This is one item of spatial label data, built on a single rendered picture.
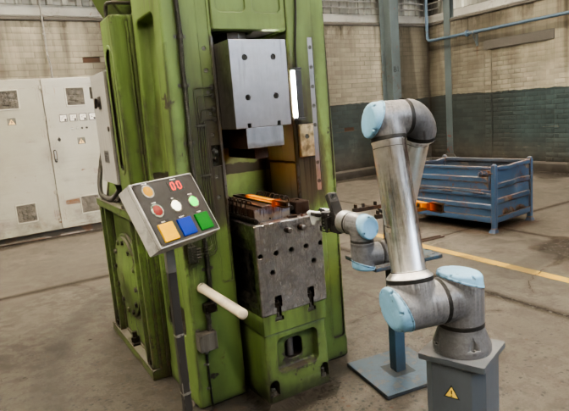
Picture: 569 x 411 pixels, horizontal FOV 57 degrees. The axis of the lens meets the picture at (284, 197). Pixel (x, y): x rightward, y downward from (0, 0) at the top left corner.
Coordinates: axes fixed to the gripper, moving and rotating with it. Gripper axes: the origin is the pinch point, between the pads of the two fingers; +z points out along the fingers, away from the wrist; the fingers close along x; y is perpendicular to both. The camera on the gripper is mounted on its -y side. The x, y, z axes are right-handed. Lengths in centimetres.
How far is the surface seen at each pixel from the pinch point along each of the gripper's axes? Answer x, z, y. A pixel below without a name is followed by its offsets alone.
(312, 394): 7, 24, 100
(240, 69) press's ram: -12, 33, -63
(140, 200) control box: -70, 14, -14
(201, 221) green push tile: -45.5, 15.8, -0.9
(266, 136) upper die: -2.1, 33.0, -31.8
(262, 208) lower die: -7.8, 33.0, 1.7
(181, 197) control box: -51, 21, -12
